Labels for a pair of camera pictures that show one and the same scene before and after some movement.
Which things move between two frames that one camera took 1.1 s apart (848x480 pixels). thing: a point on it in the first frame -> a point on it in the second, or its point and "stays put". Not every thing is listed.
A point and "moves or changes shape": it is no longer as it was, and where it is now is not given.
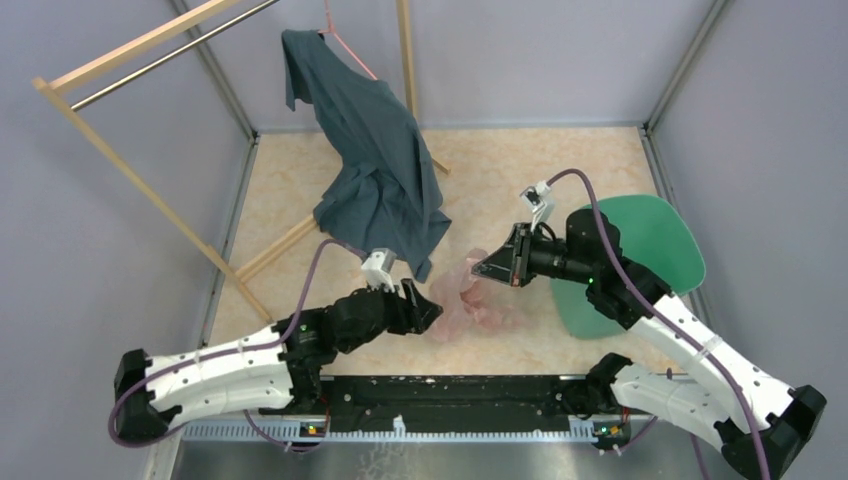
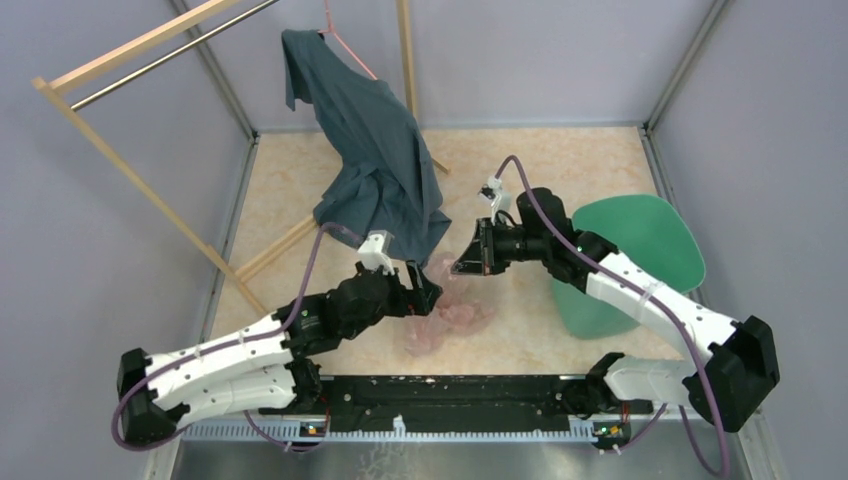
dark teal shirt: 386,197 stays put
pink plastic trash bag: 472,304 moves or changes shape
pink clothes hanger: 331,30 stays put
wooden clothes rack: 58,85 stays put
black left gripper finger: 424,311 -> 430,292
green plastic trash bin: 657,239 stays put
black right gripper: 510,264 -> 481,257
